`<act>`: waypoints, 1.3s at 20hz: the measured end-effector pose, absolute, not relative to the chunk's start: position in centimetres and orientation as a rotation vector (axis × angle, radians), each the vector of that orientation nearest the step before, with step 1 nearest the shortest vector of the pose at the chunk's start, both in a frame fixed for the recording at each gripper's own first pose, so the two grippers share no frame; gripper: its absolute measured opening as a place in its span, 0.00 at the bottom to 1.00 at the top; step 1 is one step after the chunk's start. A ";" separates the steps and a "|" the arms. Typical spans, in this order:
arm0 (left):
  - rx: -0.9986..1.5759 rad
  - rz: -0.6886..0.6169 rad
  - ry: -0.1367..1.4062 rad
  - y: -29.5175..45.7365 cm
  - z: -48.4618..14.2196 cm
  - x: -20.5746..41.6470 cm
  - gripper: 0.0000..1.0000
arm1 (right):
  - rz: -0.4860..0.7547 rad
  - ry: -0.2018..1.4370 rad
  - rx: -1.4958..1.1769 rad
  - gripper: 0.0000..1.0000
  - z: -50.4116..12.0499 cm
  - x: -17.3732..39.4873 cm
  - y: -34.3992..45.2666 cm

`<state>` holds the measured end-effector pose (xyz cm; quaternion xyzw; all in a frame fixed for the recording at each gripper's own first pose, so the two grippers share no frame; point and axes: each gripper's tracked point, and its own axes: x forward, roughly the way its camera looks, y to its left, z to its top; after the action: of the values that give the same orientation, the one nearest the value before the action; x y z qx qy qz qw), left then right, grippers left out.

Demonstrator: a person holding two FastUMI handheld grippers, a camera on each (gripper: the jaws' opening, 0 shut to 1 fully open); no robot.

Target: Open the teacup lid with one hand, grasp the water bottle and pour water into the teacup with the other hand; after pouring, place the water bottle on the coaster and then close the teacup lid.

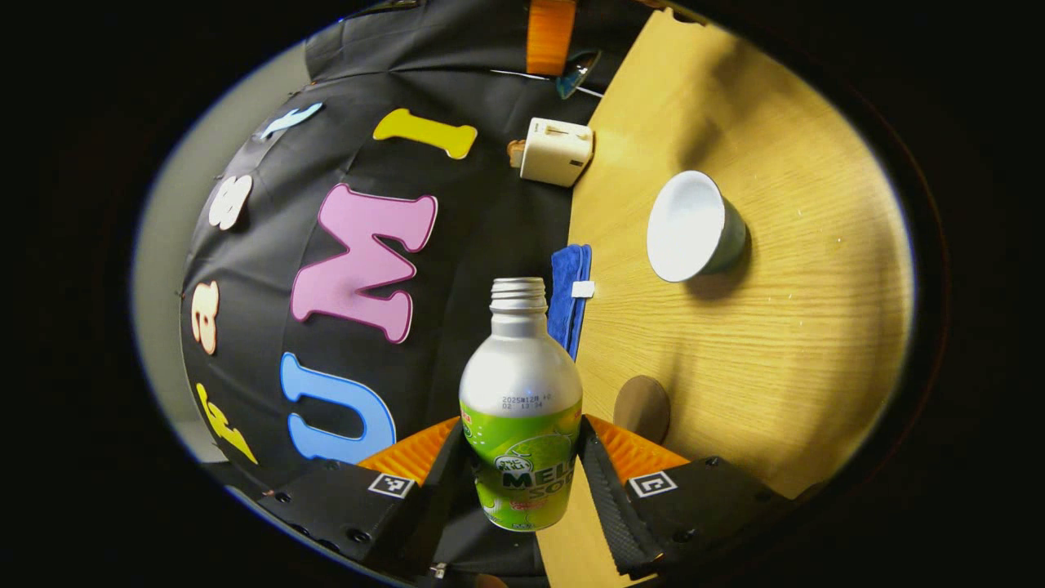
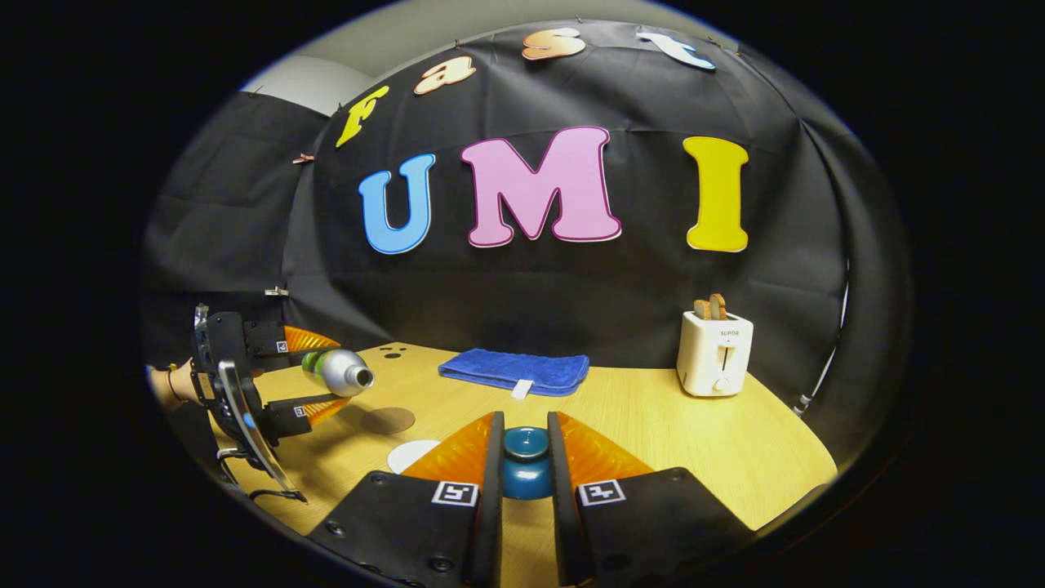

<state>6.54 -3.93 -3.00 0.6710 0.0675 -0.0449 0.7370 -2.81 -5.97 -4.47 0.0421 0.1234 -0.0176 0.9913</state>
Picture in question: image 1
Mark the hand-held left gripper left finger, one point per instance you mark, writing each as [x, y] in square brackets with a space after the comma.
[441, 498]

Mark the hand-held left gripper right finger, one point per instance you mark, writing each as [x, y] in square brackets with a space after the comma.
[604, 498]

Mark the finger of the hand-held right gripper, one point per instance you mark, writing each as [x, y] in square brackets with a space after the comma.
[550, 37]

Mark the dark blue teacup lid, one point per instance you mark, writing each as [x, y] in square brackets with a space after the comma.
[575, 75]

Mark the brown round coaster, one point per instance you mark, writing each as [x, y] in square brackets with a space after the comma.
[642, 408]

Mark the silver green water bottle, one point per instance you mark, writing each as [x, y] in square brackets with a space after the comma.
[521, 384]

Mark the white toaster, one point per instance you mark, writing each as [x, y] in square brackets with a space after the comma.
[555, 153]

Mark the bread slice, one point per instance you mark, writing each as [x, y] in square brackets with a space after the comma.
[516, 153]

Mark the black backdrop cloth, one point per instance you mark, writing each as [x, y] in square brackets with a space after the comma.
[473, 212]

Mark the blue folded towel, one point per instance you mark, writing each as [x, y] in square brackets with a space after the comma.
[565, 302]

